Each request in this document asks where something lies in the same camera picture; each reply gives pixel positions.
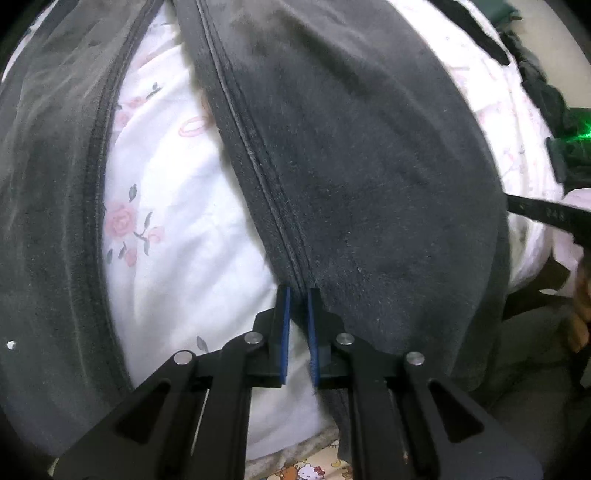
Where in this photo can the person's right hand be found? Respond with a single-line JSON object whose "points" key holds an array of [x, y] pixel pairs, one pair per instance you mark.
{"points": [[581, 323]]}

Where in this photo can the dark green garment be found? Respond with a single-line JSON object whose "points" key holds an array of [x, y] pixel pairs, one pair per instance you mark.
{"points": [[540, 92]]}

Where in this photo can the black garment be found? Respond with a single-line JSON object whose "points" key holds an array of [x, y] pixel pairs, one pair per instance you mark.
{"points": [[480, 32]]}

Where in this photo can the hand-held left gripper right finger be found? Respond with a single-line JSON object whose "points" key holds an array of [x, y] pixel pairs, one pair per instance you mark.
{"points": [[314, 341]]}

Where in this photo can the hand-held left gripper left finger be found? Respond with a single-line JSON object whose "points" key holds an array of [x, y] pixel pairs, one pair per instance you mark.
{"points": [[283, 341]]}

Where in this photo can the grey pants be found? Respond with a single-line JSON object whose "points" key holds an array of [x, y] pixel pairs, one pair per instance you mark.
{"points": [[369, 184]]}

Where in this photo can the cartoon printed mat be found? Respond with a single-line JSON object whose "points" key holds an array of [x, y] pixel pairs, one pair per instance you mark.
{"points": [[300, 468]]}

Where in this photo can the floral bed sheet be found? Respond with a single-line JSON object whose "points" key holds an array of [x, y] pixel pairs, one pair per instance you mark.
{"points": [[184, 230]]}

